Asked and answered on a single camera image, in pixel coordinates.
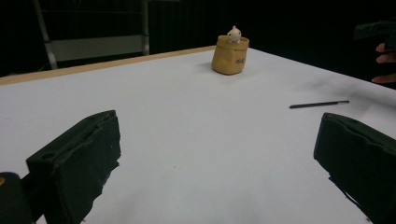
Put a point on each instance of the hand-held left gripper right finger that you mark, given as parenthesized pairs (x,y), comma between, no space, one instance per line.
(358,158)

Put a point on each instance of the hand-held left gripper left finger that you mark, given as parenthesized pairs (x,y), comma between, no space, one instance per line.
(74,161)

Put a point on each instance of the tan bag-shaped pen holder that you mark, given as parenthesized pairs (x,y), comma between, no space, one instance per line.
(229,57)

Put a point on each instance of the black pen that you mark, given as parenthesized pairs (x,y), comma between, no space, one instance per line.
(319,104)

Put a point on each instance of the small cream figurine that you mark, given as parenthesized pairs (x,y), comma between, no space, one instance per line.
(233,34)

